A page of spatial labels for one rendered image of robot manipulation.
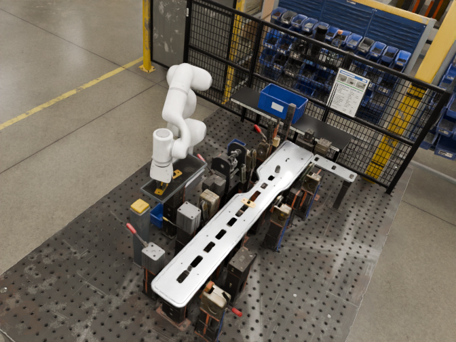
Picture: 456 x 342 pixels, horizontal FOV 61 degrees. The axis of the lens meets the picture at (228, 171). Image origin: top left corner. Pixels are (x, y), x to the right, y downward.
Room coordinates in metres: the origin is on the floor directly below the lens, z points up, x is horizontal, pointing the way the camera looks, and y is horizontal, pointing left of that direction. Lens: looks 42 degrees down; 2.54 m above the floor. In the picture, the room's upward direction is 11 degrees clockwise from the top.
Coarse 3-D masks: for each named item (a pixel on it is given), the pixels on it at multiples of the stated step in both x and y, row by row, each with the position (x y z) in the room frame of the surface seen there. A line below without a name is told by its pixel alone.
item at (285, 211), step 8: (280, 208) 1.42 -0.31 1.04; (288, 208) 1.43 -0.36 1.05; (272, 216) 1.43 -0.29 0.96; (280, 216) 1.42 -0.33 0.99; (288, 216) 1.43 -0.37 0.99; (272, 224) 1.43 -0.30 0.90; (280, 224) 1.41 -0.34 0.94; (272, 232) 1.42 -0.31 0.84; (280, 232) 1.42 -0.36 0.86; (264, 240) 1.43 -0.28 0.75; (272, 240) 1.41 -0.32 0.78; (280, 240) 1.43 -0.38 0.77; (272, 248) 1.40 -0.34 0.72
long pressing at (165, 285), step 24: (288, 144) 2.06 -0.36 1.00; (264, 168) 1.77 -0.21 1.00; (288, 168) 1.81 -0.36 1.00; (264, 192) 1.57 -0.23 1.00; (216, 216) 1.32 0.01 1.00; (240, 216) 1.35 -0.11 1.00; (192, 240) 1.14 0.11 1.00; (216, 240) 1.17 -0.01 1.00; (168, 264) 0.99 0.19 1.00; (216, 264) 1.04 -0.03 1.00; (168, 288) 0.87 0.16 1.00; (192, 288) 0.89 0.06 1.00
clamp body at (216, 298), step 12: (216, 288) 0.88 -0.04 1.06; (204, 300) 0.83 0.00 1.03; (216, 300) 0.83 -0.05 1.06; (228, 300) 0.85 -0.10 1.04; (204, 312) 0.84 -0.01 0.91; (216, 312) 0.80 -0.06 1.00; (204, 324) 0.82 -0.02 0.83; (216, 324) 0.82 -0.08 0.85; (204, 336) 0.82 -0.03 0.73; (216, 336) 0.83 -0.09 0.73
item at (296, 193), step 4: (292, 188) 1.66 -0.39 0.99; (292, 192) 1.62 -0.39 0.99; (296, 192) 1.63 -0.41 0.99; (300, 192) 1.63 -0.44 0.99; (288, 196) 1.63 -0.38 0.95; (292, 196) 1.62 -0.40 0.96; (296, 196) 1.60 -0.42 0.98; (300, 196) 1.60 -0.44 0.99; (288, 200) 1.62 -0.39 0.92; (292, 200) 1.61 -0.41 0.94; (296, 200) 1.60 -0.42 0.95; (288, 204) 1.62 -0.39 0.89; (292, 204) 1.60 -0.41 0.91; (296, 204) 1.60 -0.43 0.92; (292, 208) 1.61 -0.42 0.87; (292, 212) 1.61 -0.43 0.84; (292, 216) 1.63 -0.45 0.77; (292, 220) 1.61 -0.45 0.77; (288, 224) 1.60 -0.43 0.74; (292, 224) 1.63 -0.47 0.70
